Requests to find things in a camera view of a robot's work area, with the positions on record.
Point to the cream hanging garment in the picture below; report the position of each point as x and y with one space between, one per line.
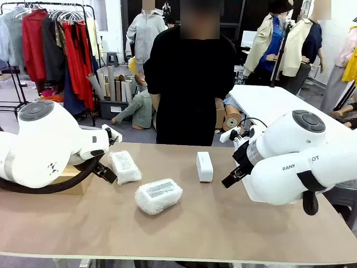
94 39

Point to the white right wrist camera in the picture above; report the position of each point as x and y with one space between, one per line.
224 136

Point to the mannequin beige jacket blue shirt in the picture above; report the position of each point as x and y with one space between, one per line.
265 50

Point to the red hanging dress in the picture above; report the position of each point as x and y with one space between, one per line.
79 69

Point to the mannequin cream jacket navy shirt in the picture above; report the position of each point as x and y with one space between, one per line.
304 50

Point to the black storage bin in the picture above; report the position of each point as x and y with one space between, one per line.
111 109

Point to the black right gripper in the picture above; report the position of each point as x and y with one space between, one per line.
242 155

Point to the person's right forearm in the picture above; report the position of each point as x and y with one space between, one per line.
155 102

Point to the light grey hanging garment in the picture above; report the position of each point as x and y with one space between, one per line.
14 33

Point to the bubble-wrapped clock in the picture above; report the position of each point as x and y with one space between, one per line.
159 196
124 167

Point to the grey plastic stool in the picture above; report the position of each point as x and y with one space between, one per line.
113 58

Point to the grey paper roll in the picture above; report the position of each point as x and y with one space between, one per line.
111 83

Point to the white monitor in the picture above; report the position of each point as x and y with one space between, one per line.
249 39

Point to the person in black shirt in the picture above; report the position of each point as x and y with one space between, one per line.
192 83

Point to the navy hanging garment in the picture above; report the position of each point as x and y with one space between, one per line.
72 95

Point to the slanted beige paper roll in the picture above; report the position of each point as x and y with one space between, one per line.
96 86

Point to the black hanging garment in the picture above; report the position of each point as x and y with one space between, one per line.
53 56

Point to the black metal clothes rack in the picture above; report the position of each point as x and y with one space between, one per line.
94 120

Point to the mannequin pink top yellow garment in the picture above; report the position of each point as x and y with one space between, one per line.
334 83

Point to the white paper roll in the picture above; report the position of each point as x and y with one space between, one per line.
123 90

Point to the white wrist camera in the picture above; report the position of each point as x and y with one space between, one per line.
224 136
120 137

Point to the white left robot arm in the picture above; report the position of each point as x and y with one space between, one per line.
42 145

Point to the black tripod pole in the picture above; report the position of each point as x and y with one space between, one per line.
281 50

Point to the orange cloth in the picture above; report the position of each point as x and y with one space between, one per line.
51 97

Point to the open cardboard box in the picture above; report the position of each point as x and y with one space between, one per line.
78 187

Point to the lying mannequin light blue cloth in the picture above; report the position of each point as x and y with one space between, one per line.
232 107

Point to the mannequin in grey hoodie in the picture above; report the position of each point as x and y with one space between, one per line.
145 30

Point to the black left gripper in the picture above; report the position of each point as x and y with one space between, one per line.
113 138

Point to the white background table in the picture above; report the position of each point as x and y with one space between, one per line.
265 100

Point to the brown paper spool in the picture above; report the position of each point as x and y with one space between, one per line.
232 123

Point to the yellow cloth piece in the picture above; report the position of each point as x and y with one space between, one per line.
133 64

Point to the white unwrapped alarm clock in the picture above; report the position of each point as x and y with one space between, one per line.
204 167

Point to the brown paper roll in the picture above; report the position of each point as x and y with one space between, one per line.
118 90

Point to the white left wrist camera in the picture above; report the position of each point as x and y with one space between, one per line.
120 137

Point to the red hanging coat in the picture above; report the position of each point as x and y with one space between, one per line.
34 44

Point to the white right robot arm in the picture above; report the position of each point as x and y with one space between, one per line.
293 173

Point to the brown background carton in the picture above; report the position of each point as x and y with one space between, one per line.
219 114

